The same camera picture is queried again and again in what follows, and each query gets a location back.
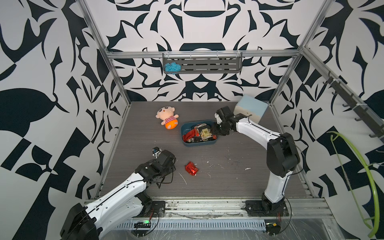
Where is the red foil tea bag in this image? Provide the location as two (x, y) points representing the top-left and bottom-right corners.
(185, 162), (199, 176)

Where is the cream blue mini drawer cabinet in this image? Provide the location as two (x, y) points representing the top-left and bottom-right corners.
(234, 95), (268, 124)

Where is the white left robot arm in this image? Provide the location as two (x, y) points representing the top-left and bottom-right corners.
(60, 147), (176, 240)

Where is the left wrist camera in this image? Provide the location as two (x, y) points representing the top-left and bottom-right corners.
(152, 147), (162, 159)

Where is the grey wall shelf rack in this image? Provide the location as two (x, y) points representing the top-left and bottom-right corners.
(162, 53), (243, 74)

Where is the plush baby doll toy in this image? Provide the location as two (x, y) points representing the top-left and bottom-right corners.
(156, 106), (179, 130)

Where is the teal plastic storage box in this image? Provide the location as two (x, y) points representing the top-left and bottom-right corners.
(181, 120), (218, 147)

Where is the green hose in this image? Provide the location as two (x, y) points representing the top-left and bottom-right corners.
(326, 131), (381, 238)

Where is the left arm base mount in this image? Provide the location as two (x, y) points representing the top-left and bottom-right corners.
(135, 201), (166, 218)

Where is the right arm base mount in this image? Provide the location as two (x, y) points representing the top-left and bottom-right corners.
(244, 194), (290, 217)

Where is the blue scrunchy sponge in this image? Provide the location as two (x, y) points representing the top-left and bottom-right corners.
(164, 62), (182, 75)

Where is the small red tea bag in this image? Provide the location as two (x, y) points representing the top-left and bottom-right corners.
(183, 129), (197, 143)

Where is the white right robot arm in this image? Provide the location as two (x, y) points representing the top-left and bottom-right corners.
(212, 106), (300, 211)

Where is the dark hook rail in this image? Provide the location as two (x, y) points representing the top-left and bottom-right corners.
(323, 71), (384, 142)

